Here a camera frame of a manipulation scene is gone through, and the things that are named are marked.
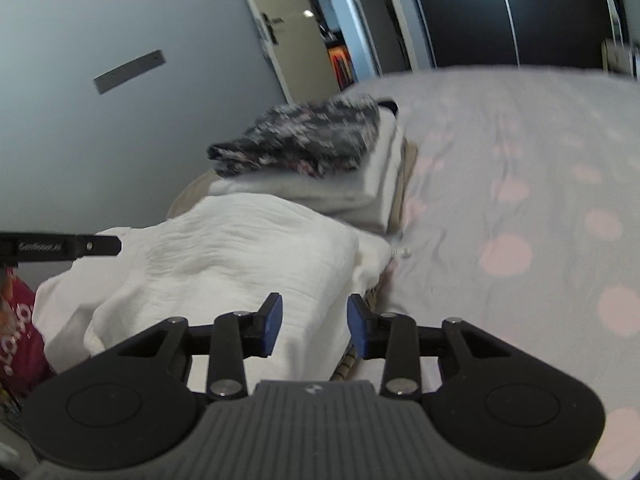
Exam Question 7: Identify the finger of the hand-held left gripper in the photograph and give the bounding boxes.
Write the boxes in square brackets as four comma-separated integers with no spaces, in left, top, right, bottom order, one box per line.
[74,233,123,260]

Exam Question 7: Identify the black door handle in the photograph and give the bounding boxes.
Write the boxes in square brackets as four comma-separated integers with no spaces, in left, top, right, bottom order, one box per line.
[259,11,285,45]

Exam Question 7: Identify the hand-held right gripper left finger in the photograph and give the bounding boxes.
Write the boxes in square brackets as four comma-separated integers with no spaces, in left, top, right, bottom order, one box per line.
[117,293,284,401]

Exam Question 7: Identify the white gauze garment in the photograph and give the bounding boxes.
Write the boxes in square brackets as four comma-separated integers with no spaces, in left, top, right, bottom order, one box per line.
[32,227,395,376]

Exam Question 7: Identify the dark sliding-door wardrobe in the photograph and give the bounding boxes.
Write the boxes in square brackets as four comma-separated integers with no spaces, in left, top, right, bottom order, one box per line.
[400,0,619,69]

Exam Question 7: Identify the beige room door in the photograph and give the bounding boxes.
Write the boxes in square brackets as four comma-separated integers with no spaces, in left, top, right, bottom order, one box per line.
[231,0,347,104]

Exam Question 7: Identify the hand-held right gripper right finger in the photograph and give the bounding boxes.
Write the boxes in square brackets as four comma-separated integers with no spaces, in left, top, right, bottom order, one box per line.
[347,293,518,401]

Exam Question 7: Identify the grey wall strip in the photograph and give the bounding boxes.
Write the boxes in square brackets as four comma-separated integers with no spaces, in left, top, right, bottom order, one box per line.
[93,49,166,95]

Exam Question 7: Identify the dark floral garment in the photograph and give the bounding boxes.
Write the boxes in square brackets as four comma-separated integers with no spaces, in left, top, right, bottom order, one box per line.
[207,93,382,179]

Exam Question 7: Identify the grey pink-dotted bedsheet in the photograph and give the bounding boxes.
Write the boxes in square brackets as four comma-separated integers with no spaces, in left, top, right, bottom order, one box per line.
[340,65,640,480]

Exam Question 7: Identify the white crinkle shirt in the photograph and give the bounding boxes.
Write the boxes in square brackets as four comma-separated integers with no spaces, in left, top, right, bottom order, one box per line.
[82,192,362,396]

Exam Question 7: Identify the colourful hanging clothes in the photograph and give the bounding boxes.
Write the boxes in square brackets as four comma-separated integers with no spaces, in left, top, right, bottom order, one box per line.
[327,44,360,92]

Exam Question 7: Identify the thick white folded garment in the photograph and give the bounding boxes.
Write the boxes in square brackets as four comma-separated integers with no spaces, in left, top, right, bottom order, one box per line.
[207,109,407,234]

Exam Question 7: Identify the red printed bag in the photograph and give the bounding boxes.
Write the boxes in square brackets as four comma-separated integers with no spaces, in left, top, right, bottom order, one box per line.
[0,267,55,412]

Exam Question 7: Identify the white box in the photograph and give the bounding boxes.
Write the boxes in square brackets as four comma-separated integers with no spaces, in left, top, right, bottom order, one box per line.
[600,37,640,79]

